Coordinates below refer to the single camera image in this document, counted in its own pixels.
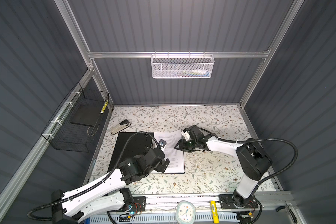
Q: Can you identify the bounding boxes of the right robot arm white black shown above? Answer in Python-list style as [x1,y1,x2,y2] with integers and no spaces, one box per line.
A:
[174,125,272,208]

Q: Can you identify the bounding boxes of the beige black clip folder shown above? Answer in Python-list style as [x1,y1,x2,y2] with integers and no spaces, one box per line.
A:
[107,132,155,171]

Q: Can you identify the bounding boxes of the black grey stapler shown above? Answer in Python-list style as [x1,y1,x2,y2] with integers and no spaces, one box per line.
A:
[110,119,131,135]

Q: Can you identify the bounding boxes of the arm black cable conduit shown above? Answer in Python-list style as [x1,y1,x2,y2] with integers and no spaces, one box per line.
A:
[27,131,160,224]
[198,127,299,187]

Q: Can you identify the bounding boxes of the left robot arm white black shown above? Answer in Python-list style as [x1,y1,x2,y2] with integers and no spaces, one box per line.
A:
[51,148,170,224]

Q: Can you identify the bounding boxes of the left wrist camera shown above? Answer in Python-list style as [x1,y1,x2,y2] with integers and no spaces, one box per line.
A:
[158,139,167,150]

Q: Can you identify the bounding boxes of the white round clock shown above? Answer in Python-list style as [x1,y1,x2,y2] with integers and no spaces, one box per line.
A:
[175,201,196,224]

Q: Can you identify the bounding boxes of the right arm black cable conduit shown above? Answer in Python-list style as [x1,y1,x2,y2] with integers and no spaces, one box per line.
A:
[198,127,299,187]

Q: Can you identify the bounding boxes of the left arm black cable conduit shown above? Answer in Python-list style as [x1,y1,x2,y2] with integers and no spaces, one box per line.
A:
[27,131,160,224]

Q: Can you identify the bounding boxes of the black handled pliers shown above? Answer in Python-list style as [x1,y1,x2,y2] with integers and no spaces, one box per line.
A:
[275,205,298,224]

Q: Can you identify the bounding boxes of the white wire mesh basket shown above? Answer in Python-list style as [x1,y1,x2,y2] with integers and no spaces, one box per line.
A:
[150,53,215,79]

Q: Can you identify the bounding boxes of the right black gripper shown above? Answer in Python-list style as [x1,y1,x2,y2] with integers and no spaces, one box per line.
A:
[174,139,197,152]

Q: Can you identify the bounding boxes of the black wire mesh basket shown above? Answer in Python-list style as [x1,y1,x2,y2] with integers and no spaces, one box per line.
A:
[42,84,110,153]

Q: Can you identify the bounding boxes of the yellow marker in black basket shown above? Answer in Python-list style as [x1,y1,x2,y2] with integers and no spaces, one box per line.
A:
[100,100,108,114]

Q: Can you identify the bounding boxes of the yellow glue stick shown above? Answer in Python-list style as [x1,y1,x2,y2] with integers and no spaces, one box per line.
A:
[210,201,219,224]

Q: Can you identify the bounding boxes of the printed paper sheet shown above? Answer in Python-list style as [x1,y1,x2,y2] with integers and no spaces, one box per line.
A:
[154,130,185,174]

